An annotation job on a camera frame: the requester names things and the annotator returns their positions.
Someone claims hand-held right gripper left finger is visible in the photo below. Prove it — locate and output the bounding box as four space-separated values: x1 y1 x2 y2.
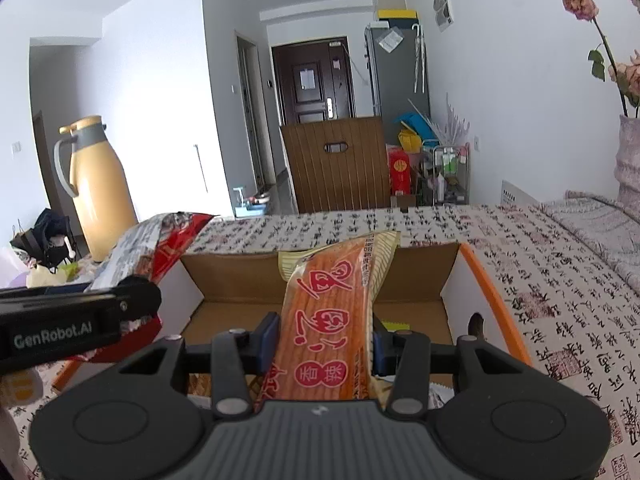
117 311 280 420

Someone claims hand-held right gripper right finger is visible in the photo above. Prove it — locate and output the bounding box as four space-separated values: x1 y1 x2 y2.
372 317 523 420

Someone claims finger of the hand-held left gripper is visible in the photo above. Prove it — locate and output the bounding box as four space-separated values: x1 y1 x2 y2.
0 275 163 333

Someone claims red white printed packet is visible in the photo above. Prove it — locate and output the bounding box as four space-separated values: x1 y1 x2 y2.
65 211 221 361

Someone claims orange striped snack packet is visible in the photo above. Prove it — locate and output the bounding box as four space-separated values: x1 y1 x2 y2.
255 230 401 406

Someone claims red cardboard box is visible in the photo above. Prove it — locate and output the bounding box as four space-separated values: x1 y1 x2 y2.
52 242 533 411

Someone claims cream crumpled wrapper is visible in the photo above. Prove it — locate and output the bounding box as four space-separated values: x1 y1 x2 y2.
27 262 61 288

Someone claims white lilac plastic bag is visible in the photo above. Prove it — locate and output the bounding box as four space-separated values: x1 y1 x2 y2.
0 245 33 288

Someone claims black bag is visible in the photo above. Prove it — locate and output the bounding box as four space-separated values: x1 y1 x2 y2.
10 208 73 268

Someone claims yellow thermos jug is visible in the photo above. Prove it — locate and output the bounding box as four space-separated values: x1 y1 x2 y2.
53 116 140 263

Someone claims thin metal rod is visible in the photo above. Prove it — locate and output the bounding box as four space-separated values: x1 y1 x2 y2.
194 144 208 194

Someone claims brown wooden chair back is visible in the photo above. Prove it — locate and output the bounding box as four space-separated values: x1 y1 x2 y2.
279 115 392 215

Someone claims calligraphy print tablecloth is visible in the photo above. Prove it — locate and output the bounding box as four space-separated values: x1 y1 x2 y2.
0 202 640 480

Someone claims red gift box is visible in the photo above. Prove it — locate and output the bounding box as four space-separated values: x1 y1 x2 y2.
387 147 413 196

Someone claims metal trolley rack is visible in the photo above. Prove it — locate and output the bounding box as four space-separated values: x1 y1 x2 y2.
420 142 471 206

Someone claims white ribbed appliance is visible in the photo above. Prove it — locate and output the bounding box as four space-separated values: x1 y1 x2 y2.
500 179 543 207

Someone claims grey interior door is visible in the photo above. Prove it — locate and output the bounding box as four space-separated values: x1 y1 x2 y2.
235 31 281 193

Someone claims blue plastic object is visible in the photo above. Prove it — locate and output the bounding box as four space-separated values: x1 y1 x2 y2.
395 112 436 141

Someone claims white feather decoration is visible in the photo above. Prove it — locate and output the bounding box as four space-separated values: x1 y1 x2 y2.
435 92 472 148

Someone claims brown entrance door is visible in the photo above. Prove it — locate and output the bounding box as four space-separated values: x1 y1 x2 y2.
271 37 357 125

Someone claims grey quilted cloth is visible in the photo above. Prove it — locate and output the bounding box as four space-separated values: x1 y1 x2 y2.
542 190 640 291

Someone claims grey refrigerator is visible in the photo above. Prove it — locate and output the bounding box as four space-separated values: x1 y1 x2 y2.
364 22 432 118

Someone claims white folded umbrella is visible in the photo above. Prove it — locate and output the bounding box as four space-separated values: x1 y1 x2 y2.
412 22 430 95

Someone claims clear sleeved paper sheet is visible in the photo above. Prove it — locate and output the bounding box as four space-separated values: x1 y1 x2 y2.
377 27 405 53

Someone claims pink textured vase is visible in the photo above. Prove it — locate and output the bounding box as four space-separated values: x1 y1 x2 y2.
614 114 640 203

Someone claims dried rose bouquet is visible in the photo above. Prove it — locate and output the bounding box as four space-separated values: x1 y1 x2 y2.
551 0 640 118

